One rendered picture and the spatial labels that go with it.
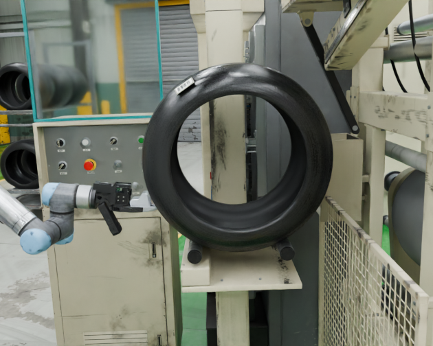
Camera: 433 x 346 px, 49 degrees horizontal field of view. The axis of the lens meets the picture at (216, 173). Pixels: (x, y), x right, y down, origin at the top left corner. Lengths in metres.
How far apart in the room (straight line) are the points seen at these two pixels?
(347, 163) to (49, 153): 1.25
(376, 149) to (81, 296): 1.41
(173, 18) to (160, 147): 9.69
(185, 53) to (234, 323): 9.26
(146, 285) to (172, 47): 9.08
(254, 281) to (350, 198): 0.50
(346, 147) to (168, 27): 9.48
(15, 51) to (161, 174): 11.62
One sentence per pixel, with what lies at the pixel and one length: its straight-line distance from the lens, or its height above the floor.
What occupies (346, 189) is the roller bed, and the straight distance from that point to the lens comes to 1.77.
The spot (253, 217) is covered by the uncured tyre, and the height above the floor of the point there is 0.94.
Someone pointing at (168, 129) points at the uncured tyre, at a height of 1.29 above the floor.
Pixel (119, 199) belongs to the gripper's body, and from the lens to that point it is 1.53.
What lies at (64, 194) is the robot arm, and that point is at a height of 1.09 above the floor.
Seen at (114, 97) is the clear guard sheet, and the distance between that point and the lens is 2.06.
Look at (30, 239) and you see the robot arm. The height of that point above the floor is 0.99.
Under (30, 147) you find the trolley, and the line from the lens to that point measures 5.14.
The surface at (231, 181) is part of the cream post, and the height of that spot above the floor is 1.05.
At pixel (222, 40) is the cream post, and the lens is 1.73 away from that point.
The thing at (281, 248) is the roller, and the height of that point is 0.91.
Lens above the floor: 1.43
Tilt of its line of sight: 11 degrees down
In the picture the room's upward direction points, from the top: 2 degrees counter-clockwise
